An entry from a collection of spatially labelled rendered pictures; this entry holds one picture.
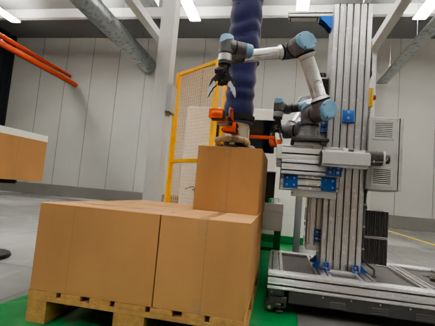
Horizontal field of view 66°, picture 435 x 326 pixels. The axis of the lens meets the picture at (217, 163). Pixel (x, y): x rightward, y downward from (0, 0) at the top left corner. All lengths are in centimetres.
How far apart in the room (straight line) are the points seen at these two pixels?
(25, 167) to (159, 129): 133
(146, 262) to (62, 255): 41
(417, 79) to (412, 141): 204
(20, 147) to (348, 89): 253
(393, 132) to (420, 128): 1014
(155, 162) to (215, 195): 165
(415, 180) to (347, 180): 997
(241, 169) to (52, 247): 108
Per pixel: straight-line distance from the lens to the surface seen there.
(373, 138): 237
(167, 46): 391
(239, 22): 254
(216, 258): 147
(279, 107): 265
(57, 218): 175
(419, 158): 1239
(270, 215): 269
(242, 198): 203
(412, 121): 1252
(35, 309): 187
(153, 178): 360
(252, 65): 244
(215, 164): 207
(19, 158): 312
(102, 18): 990
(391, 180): 237
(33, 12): 1371
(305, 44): 211
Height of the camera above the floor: 66
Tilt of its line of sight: 5 degrees up
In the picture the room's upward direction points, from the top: 5 degrees clockwise
